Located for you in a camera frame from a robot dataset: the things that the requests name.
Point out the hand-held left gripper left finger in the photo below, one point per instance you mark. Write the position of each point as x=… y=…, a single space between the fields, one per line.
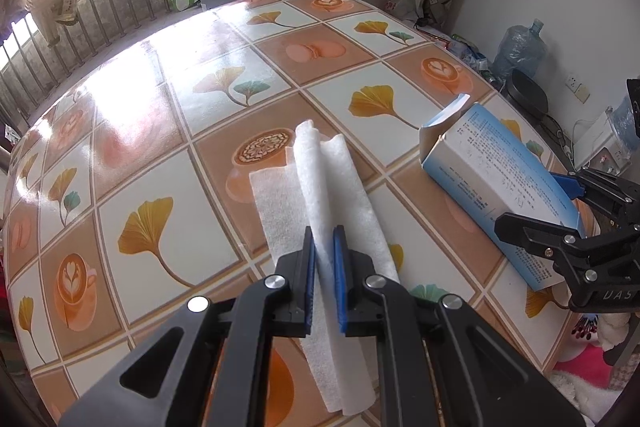
x=310 y=277

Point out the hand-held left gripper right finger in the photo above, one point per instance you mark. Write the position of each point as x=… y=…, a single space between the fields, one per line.
x=340 y=282

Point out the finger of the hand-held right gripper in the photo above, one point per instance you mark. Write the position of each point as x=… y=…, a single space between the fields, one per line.
x=567 y=187
x=530 y=232

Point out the blue and white carton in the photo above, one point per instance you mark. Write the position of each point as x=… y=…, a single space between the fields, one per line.
x=490 y=172

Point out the white paper tissue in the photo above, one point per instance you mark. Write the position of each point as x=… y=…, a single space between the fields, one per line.
x=320 y=187

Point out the white device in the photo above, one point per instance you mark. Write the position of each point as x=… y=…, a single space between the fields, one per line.
x=597 y=142

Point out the black rice cooker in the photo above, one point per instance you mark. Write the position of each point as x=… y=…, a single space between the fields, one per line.
x=527 y=94

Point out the clear water jug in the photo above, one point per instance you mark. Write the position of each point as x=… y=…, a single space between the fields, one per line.
x=520 y=49

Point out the pile of plastic bottles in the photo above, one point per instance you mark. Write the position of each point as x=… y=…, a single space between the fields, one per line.
x=467 y=54

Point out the white plastic bag red print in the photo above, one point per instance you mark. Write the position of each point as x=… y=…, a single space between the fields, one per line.
x=404 y=2

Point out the wall socket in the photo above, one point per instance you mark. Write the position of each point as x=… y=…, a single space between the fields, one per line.
x=577 y=88

